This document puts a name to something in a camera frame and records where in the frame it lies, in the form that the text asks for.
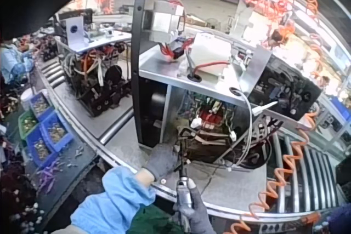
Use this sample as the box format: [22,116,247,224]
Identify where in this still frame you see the person's left hand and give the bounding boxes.
[141,143,182,183]

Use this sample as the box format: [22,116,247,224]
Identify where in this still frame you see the person's right hand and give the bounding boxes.
[172,189,218,234]

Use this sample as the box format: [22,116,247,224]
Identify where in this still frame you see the silver pneumatic screwdriver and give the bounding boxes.
[175,159,196,234]

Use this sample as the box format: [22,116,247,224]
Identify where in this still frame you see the open microwave oven chassis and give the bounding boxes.
[131,0,324,169]

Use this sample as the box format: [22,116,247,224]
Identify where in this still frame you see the white box component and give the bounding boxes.
[188,32,234,78]

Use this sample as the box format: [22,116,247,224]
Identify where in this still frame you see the open appliance chassis with wiring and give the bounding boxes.
[54,8,133,117]

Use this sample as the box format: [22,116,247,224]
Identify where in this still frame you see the blue parts bin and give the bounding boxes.
[28,92,52,117]
[25,129,56,168]
[40,110,75,153]

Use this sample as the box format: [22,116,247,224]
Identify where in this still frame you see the steel conveyor rollers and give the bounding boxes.
[270,132,347,213]
[35,58,67,87]

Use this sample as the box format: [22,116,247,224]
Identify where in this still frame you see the black control board panel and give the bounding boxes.
[246,52,323,121]

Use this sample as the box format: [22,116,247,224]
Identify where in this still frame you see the silver transformer block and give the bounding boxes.
[148,0,188,43]

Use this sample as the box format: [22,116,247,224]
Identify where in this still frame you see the green parts bin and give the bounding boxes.
[18,110,39,139]

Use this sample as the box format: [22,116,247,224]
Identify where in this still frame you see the white plastic bucket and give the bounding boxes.
[20,88,37,109]

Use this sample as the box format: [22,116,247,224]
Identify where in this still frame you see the white cable with connector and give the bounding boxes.
[229,87,278,163]

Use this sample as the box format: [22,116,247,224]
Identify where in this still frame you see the red wire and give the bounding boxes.
[194,60,231,71]

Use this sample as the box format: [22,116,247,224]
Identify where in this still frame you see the orange coiled air hose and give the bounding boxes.
[229,105,322,234]

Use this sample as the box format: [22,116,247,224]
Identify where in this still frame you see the heap of purple cable ties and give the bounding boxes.
[35,157,67,194]

